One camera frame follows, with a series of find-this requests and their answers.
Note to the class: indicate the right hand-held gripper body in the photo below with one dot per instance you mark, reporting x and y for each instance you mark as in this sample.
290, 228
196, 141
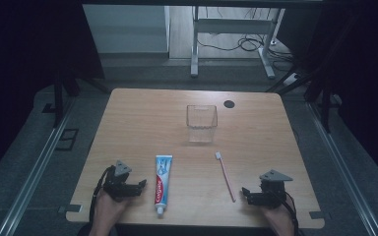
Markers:
272, 195

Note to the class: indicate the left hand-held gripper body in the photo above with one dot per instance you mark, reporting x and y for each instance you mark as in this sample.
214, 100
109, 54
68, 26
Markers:
118, 185

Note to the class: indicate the white and blue toothpaste tube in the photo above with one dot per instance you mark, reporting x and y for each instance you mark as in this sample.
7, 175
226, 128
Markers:
162, 183

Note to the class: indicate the pink toothbrush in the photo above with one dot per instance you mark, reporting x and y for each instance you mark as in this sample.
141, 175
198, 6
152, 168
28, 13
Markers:
225, 177

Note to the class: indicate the clear square plastic cup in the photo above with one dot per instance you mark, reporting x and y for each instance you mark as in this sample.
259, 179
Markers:
201, 123

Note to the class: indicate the person's right hand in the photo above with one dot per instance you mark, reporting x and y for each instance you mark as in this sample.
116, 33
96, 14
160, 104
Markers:
279, 216

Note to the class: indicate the person's left hand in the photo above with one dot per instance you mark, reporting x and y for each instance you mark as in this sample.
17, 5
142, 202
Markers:
109, 208

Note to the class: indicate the grey tape strip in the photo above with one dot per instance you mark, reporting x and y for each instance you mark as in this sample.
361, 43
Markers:
70, 208
319, 215

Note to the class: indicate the black round table grommet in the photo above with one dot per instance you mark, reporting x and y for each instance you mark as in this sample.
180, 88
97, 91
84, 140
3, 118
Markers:
229, 104

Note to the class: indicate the black metal stand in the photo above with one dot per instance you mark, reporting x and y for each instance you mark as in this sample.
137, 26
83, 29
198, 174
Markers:
58, 101
325, 98

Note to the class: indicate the white power strip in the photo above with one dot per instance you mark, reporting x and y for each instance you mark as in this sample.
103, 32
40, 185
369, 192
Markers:
292, 79

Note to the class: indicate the dark curtain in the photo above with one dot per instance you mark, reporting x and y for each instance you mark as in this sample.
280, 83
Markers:
19, 65
367, 82

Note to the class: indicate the aluminium rail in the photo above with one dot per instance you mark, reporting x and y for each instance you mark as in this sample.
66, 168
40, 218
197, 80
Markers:
341, 164
36, 173

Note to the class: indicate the white desk frame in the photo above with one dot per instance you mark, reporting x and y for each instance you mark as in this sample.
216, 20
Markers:
233, 26

